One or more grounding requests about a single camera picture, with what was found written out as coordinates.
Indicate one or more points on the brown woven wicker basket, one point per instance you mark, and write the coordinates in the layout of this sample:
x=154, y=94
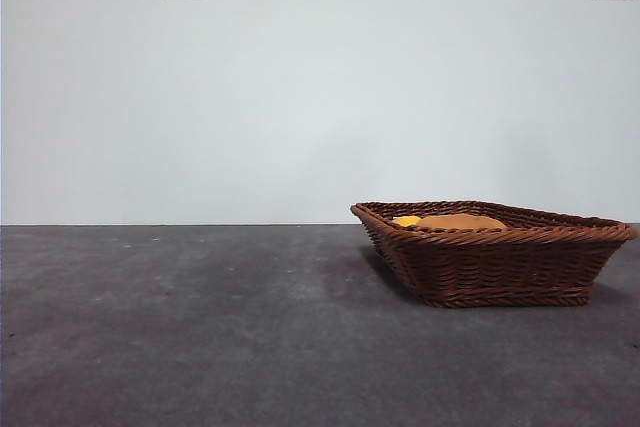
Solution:
x=500, y=267

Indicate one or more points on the brown potato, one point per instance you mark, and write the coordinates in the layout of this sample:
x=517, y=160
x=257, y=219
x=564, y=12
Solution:
x=460, y=222

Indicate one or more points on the yellow corn cob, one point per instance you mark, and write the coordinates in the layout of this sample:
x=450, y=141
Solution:
x=406, y=221

